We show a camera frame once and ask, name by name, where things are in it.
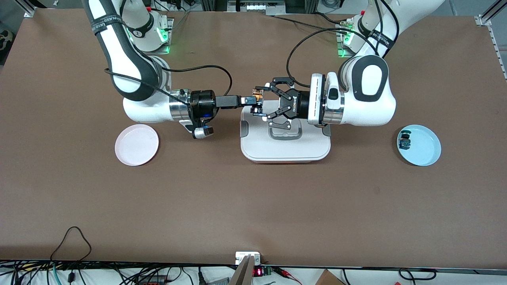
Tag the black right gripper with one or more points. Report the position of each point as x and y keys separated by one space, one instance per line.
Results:
x=202 y=103

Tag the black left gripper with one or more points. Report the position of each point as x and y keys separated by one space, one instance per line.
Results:
x=300 y=105

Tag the aluminium extrusion pole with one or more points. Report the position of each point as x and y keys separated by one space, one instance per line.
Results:
x=242 y=275

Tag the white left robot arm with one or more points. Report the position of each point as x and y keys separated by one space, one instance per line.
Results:
x=372 y=107

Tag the orange and black push-button switch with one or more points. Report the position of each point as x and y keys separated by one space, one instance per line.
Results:
x=258 y=95

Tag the aluminium frame rail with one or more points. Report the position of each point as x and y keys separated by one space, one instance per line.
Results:
x=491 y=14

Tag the white pole bracket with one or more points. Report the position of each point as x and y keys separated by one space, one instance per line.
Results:
x=247 y=253

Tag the grey power strip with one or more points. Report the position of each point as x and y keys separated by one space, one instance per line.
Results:
x=257 y=7

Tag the camouflage patterned object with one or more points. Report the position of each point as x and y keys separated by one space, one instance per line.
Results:
x=6 y=43

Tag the red clip lead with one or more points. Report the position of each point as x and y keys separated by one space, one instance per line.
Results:
x=289 y=273

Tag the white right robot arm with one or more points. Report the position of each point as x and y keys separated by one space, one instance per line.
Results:
x=119 y=47

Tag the pale pink round plate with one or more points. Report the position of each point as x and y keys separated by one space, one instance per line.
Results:
x=136 y=145

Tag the blue and black push-button switch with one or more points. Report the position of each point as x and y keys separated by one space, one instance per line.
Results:
x=405 y=142

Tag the small red display module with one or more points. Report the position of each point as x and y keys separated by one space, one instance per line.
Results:
x=258 y=272

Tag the aluminium frame corner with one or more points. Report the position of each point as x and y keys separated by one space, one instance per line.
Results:
x=33 y=10

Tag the light blue round plate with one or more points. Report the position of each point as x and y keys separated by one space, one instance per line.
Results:
x=425 y=148

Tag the brown cardboard piece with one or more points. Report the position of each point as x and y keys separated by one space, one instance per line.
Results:
x=328 y=279

